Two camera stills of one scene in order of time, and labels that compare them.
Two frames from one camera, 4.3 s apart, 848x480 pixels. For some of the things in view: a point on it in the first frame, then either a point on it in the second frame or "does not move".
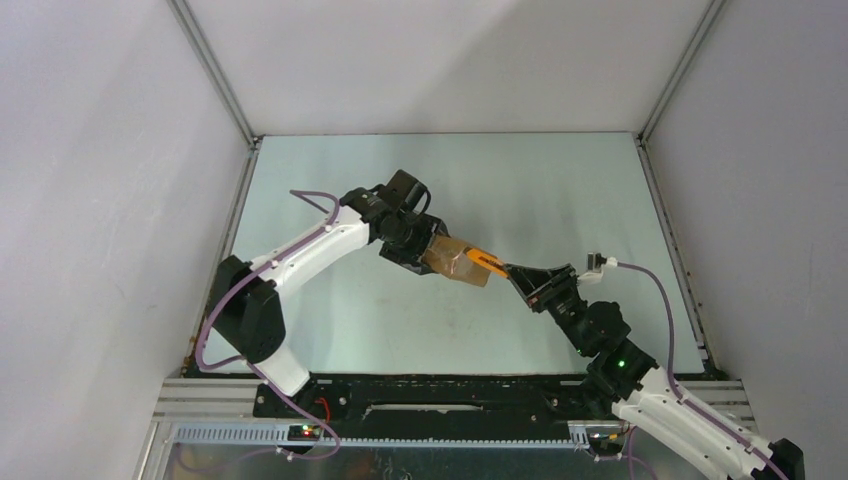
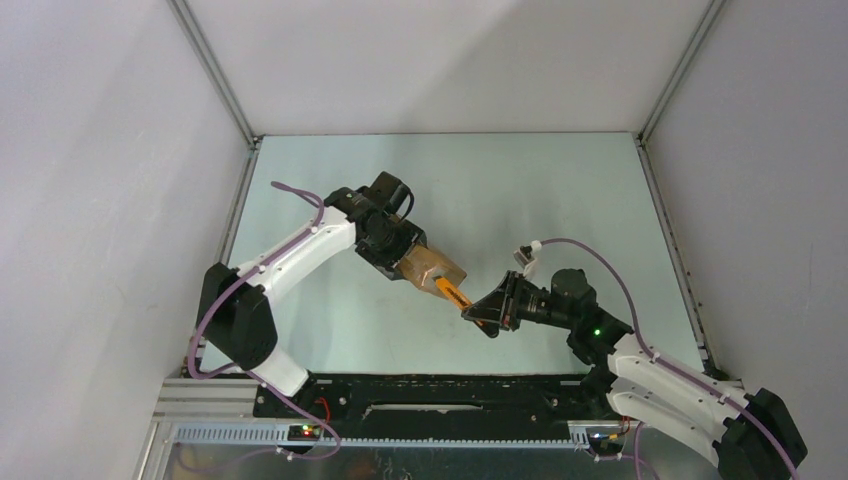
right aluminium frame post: x=708 y=21 does not move
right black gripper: x=527 y=281 to x=500 y=308
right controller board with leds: x=605 y=443 does not move
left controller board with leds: x=304 y=432 does not move
